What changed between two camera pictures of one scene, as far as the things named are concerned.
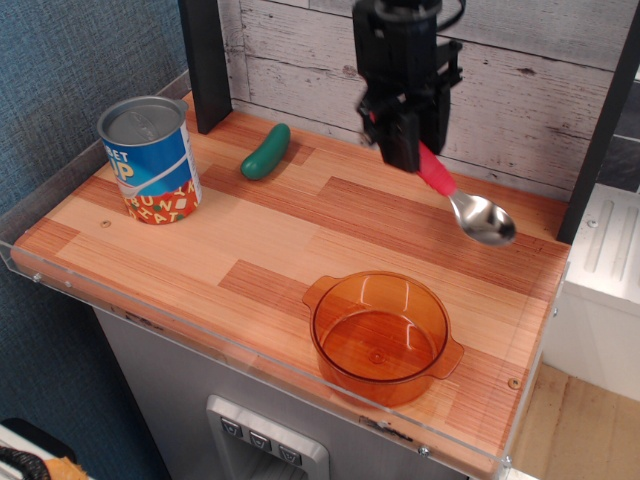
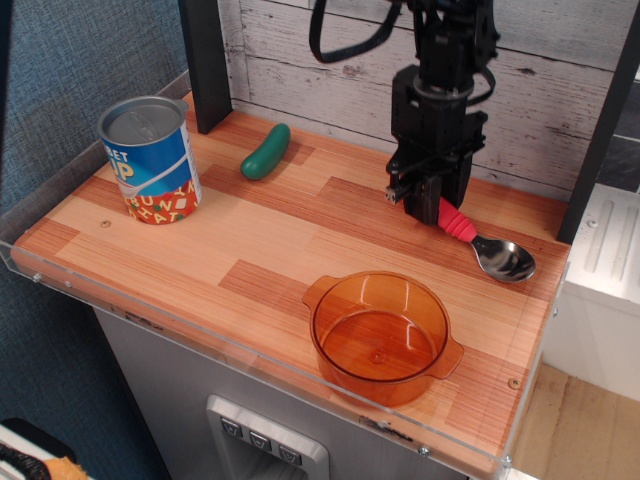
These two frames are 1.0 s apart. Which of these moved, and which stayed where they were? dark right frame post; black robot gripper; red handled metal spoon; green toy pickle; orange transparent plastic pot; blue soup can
Moved: red handled metal spoon; black robot gripper
Stayed: dark right frame post; blue soup can; orange transparent plastic pot; green toy pickle
